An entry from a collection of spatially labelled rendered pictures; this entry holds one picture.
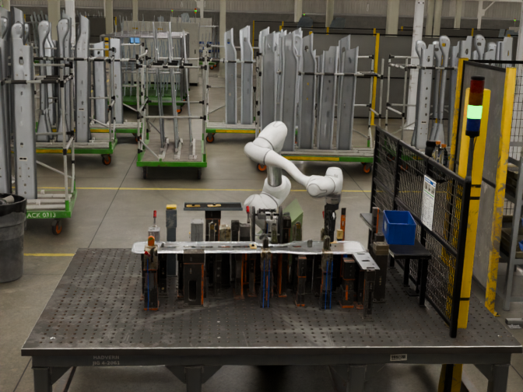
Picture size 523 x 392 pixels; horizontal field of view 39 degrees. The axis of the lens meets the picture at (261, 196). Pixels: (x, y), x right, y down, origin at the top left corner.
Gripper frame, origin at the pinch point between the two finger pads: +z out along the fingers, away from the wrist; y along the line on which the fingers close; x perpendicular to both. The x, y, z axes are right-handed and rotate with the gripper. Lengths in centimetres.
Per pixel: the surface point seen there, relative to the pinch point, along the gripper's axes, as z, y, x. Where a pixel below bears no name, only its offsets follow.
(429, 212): -18, 14, 54
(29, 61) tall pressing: -73, -390, -254
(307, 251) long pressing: 6.7, 9.9, -15.3
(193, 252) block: 4, 19, -82
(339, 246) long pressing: 6.7, 1.3, 5.4
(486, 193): 12, -157, 161
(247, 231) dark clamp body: 2, -16, -49
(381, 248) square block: 2.7, 17.0, 26.8
